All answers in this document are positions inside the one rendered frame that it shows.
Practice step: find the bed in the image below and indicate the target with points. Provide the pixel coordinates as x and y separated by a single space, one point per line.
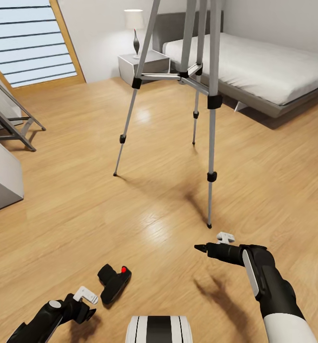
270 78

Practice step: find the digital camera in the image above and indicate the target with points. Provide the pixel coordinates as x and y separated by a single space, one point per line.
113 282

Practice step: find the fixed window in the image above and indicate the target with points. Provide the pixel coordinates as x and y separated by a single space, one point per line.
36 53

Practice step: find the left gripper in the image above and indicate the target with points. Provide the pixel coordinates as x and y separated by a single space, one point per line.
79 310

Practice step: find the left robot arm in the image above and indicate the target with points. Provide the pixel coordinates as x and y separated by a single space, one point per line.
53 314

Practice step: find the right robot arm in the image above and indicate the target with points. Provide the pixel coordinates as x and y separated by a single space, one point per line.
283 320

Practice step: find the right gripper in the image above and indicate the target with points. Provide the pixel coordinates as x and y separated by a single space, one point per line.
218 251

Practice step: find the camera tripod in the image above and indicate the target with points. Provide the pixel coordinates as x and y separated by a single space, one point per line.
215 100

